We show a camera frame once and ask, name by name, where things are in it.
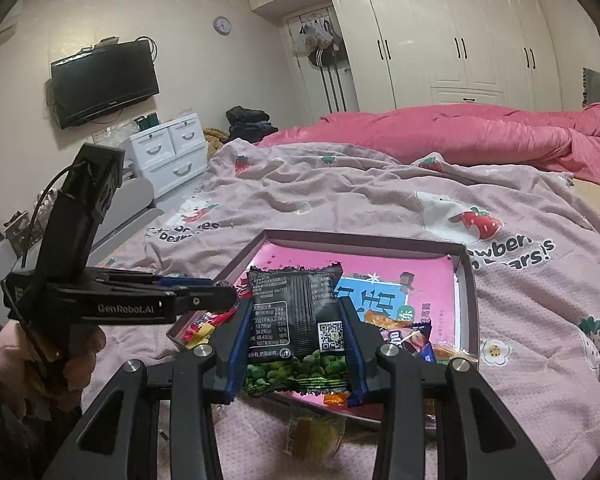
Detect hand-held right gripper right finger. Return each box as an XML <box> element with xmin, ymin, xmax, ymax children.
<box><xmin>337</xmin><ymin>296</ymin><xmax>556</xmax><ymax>480</ymax></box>

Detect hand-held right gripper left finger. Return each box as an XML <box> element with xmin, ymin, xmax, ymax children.
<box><xmin>42</xmin><ymin>302</ymin><xmax>253</xmax><ymax>480</ymax></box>

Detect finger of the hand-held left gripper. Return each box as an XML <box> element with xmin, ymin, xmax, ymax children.
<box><xmin>95</xmin><ymin>269</ymin><xmax>216</xmax><ymax>291</ymax></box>
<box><xmin>172</xmin><ymin>282</ymin><xmax>240</xmax><ymax>318</ymax></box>

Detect yellow snack packet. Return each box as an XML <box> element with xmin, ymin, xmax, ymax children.
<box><xmin>186</xmin><ymin>324</ymin><xmax>217</xmax><ymax>348</ymax></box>

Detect black green pea snack packet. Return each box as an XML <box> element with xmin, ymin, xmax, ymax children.
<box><xmin>242</xmin><ymin>261</ymin><xmax>353</xmax><ymax>398</ymax></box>

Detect pink book box tray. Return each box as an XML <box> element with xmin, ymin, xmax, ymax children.
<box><xmin>166</xmin><ymin>229</ymin><xmax>481</xmax><ymax>433</ymax></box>

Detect person's left forearm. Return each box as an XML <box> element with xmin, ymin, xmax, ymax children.
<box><xmin>0</xmin><ymin>320</ymin><xmax>81</xmax><ymax>418</ymax></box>

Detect person's left hand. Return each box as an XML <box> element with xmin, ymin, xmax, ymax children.
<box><xmin>60</xmin><ymin>325</ymin><xmax>108</xmax><ymax>393</ymax></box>

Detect red cartoon snack packet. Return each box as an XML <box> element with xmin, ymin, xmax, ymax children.
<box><xmin>182</xmin><ymin>309</ymin><xmax>238</xmax><ymax>336</ymax></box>

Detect blue cookie packet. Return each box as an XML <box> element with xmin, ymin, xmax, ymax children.
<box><xmin>380</xmin><ymin>322</ymin><xmax>436</xmax><ymax>361</ymax></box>

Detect small orange candy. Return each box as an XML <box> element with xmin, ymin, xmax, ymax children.
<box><xmin>325</xmin><ymin>392</ymin><xmax>363</xmax><ymax>408</ymax></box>

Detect clear yellow cake packet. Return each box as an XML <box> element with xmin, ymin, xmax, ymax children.
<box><xmin>285</xmin><ymin>407</ymin><xmax>346</xmax><ymax>461</ymax></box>

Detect white rounded furniture panel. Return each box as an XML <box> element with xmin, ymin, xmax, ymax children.
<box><xmin>87</xmin><ymin>177</ymin><xmax>166</xmax><ymax>261</ymax></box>

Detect orange snack packet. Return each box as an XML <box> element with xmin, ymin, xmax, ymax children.
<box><xmin>432</xmin><ymin>342</ymin><xmax>473</xmax><ymax>363</ymax></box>

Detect white drawer cabinet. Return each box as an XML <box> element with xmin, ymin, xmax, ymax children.
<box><xmin>122</xmin><ymin>115</ymin><xmax>208</xmax><ymax>198</ymax></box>

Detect brown plush toy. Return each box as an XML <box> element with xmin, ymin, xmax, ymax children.
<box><xmin>202</xmin><ymin>127</ymin><xmax>230</xmax><ymax>161</ymax></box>

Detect strawberry print pink blanket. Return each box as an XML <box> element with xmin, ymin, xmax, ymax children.
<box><xmin>80</xmin><ymin>140</ymin><xmax>600</xmax><ymax>480</ymax></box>

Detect pile of dark clothes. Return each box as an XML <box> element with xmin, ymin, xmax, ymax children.
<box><xmin>226</xmin><ymin>106</ymin><xmax>278</xmax><ymax>142</ymax></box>

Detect pink quilt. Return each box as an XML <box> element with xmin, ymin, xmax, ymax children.
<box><xmin>255</xmin><ymin>102</ymin><xmax>600</xmax><ymax>186</ymax></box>

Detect hanging clothes and bags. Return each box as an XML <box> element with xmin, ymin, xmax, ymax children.
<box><xmin>292</xmin><ymin>15</ymin><xmax>351</xmax><ymax>68</ymax></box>

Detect white wardrobe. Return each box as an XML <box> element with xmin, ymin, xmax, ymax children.
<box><xmin>245</xmin><ymin>0</ymin><xmax>563</xmax><ymax>113</ymax></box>

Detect black wall television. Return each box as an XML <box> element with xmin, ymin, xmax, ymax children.
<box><xmin>50</xmin><ymin>40</ymin><xmax>161</xmax><ymax>129</ymax></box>

